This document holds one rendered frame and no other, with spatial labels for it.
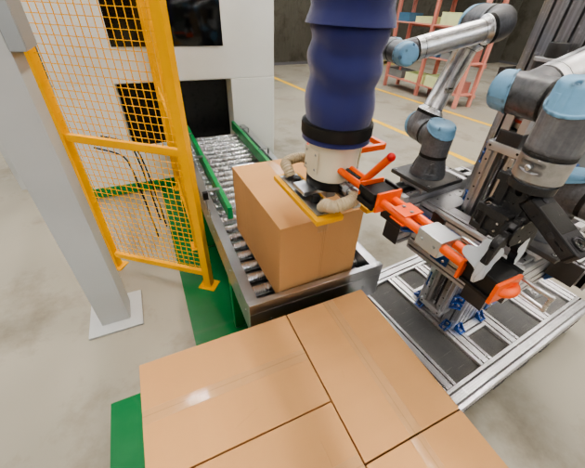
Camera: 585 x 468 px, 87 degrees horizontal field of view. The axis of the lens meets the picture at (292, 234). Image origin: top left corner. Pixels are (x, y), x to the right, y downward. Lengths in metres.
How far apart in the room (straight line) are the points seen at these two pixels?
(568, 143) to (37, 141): 1.64
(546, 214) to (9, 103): 1.64
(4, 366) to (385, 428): 2.00
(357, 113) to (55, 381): 1.97
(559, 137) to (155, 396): 1.26
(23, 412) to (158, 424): 1.05
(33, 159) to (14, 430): 1.26
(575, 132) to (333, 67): 0.55
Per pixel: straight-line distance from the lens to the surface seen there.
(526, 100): 0.73
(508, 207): 0.67
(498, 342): 2.09
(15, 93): 1.59
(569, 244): 0.63
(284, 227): 1.18
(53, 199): 1.74
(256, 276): 1.55
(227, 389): 1.23
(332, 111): 0.92
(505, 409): 2.14
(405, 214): 0.81
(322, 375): 1.25
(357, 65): 0.91
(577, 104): 0.59
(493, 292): 0.69
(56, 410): 2.09
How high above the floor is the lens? 1.64
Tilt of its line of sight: 37 degrees down
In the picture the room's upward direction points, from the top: 3 degrees clockwise
